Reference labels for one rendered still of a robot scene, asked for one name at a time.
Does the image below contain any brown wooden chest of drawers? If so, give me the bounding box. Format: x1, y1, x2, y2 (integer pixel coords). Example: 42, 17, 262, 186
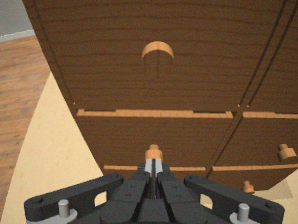
22, 0, 298, 178

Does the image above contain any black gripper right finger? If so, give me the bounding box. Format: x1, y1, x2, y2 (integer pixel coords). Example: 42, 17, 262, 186
153, 159, 285, 224

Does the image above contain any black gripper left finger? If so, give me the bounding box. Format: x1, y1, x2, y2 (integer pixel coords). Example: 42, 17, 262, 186
24, 158, 154, 224

